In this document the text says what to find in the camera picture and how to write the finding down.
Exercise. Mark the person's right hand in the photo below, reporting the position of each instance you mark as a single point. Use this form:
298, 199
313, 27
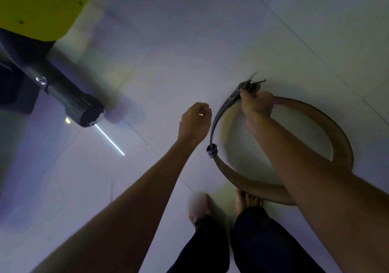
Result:
258, 105

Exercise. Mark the person's left hand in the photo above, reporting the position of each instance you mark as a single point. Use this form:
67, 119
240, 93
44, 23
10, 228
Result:
193, 125

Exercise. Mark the person's left fingers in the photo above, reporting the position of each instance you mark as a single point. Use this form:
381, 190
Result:
203, 111

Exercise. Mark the person's right fingers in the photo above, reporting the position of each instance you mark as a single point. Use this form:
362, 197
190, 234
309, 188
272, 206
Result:
258, 97

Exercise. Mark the brown leather belt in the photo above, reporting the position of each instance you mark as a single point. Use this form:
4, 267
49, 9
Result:
341, 137

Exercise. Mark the person's right forearm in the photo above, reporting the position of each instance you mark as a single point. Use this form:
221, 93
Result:
319, 184

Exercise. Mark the person's left forearm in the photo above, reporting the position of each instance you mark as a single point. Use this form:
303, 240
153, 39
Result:
136, 206

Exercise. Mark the person's left foot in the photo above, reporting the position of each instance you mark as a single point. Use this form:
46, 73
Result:
199, 206

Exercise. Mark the person's foot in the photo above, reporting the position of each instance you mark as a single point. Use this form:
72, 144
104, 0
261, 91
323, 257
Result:
244, 201
199, 206

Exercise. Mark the person's right foot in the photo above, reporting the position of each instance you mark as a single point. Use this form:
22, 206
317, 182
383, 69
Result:
244, 201

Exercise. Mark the person's left leg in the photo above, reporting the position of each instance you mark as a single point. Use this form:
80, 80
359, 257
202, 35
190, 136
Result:
203, 248

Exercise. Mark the person's leg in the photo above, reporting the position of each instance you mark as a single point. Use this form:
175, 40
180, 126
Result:
203, 248
267, 245

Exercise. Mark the person's right leg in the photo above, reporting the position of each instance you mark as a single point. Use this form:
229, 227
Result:
267, 245

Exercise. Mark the dark furniture base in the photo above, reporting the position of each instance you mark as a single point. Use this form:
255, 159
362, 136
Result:
13, 90

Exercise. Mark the yellow furniture panel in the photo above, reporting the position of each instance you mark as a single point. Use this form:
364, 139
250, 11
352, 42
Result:
36, 5

